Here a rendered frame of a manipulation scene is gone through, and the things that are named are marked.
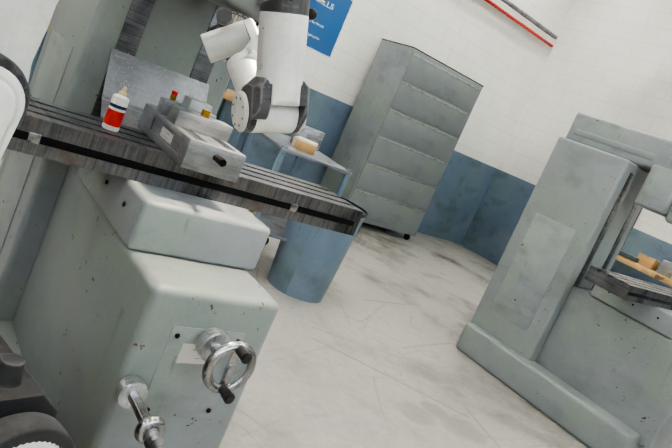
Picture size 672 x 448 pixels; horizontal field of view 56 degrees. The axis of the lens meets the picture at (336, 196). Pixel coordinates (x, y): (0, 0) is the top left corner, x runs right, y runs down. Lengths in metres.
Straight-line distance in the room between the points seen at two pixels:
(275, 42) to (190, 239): 0.55
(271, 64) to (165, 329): 0.59
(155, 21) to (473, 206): 7.52
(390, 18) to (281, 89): 6.15
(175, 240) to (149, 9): 0.77
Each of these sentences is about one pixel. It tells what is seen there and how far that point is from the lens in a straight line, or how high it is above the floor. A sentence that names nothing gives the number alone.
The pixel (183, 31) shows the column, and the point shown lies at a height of 1.21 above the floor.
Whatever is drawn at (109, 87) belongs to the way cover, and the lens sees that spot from 1.91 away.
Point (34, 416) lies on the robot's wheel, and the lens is 1.10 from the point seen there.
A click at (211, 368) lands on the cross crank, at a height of 0.63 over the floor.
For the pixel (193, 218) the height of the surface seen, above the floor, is 0.84.
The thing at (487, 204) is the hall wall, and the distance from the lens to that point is 9.12.
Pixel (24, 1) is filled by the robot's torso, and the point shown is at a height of 1.16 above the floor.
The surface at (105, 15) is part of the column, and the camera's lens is 1.94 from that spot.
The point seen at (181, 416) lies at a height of 0.43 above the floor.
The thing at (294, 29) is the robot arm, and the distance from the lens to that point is 1.16.
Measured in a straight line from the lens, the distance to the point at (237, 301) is 1.41.
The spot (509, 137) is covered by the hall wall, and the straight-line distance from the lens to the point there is 9.19.
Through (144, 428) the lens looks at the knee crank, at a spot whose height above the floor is 0.52.
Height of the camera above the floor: 1.21
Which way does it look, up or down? 8 degrees down
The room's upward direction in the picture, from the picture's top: 23 degrees clockwise
